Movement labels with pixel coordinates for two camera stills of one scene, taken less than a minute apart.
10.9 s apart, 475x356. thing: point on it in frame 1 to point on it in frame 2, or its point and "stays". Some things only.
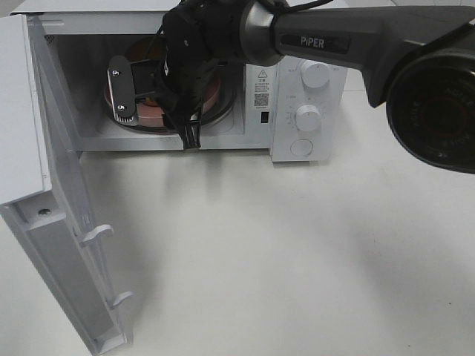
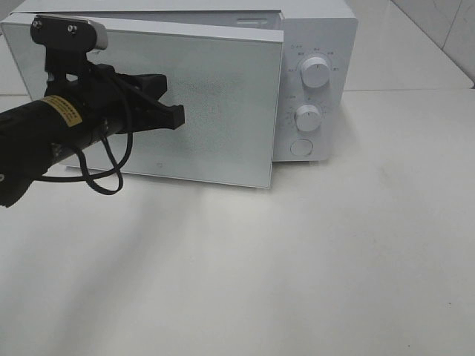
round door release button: [301, 147] stays
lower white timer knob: [308, 118] stays
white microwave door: [42, 200] to [229, 80]
